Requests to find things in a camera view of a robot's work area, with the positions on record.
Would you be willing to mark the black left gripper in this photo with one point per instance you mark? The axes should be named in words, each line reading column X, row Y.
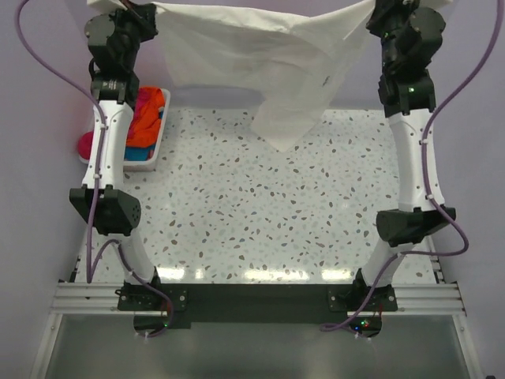
column 142, row 15

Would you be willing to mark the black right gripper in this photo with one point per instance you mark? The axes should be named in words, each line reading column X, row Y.
column 384, row 8

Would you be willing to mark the white t-shirt red print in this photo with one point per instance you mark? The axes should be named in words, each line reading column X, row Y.
column 297, row 63

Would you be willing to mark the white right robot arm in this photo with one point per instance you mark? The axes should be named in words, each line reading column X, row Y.
column 410, row 35

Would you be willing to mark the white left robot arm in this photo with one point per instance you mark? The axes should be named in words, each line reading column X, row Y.
column 100, row 200

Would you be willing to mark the orange t-shirt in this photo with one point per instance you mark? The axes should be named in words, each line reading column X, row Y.
column 146, row 123

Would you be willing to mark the blue t-shirt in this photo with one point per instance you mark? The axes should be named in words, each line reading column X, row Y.
column 134, row 154

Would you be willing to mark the white plastic basket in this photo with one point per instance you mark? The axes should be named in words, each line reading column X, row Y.
column 150, row 164

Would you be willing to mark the aluminium rail frame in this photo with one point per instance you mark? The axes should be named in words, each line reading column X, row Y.
column 410, row 299

